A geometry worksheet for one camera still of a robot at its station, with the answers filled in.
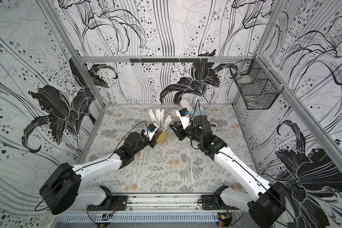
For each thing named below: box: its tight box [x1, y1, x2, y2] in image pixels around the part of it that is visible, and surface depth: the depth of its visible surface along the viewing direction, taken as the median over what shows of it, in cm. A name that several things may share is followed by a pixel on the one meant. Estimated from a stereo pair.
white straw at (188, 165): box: [186, 148, 193, 185], surface depth 87 cm
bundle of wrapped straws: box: [148, 108, 173, 132], surface depth 90 cm
